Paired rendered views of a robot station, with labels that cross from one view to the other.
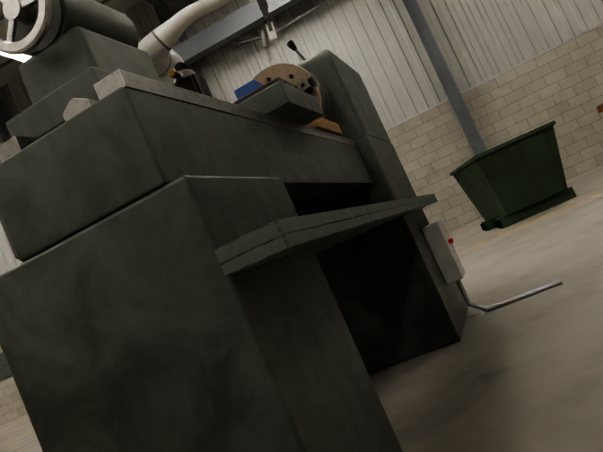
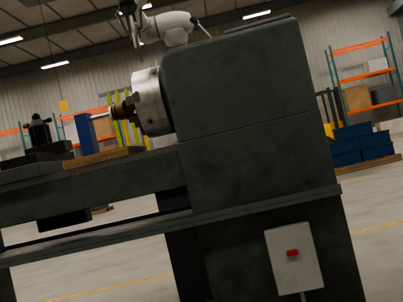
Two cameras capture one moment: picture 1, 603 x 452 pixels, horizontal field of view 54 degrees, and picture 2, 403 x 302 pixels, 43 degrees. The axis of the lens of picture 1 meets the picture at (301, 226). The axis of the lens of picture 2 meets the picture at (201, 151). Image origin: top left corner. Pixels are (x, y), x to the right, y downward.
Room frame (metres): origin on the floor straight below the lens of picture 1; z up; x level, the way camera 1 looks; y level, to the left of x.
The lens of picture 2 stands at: (1.92, -2.48, 0.76)
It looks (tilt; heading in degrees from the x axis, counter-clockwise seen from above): 1 degrees up; 79
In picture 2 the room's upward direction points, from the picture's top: 13 degrees counter-clockwise
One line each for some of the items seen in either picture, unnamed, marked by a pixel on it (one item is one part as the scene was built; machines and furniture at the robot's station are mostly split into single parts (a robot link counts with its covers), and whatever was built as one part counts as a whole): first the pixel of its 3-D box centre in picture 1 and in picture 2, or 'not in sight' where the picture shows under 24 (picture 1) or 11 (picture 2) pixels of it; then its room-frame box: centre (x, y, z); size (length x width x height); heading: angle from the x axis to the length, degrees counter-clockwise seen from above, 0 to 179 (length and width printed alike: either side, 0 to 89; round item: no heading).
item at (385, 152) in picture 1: (371, 251); (270, 220); (2.61, -0.24, 0.43); 0.60 x 0.48 x 0.86; 162
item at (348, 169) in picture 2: not in sight; (355, 146); (6.36, 6.01, 0.39); 1.20 x 0.80 x 0.79; 174
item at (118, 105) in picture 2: not in sight; (122, 110); (2.08, -0.08, 1.08); 0.09 x 0.09 x 0.09; 72
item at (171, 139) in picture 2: not in sight; (167, 134); (2.34, 0.51, 0.97); 0.18 x 0.16 x 0.22; 167
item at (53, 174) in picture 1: (287, 178); (96, 184); (1.89, -0.02, 0.77); 2.10 x 0.34 x 0.18; 162
